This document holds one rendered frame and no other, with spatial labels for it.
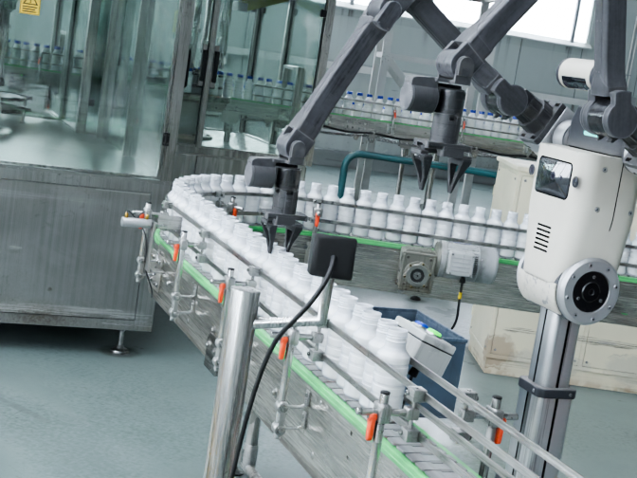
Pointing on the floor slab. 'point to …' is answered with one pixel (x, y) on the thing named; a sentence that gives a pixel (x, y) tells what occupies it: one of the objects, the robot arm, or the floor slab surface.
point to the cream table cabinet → (516, 325)
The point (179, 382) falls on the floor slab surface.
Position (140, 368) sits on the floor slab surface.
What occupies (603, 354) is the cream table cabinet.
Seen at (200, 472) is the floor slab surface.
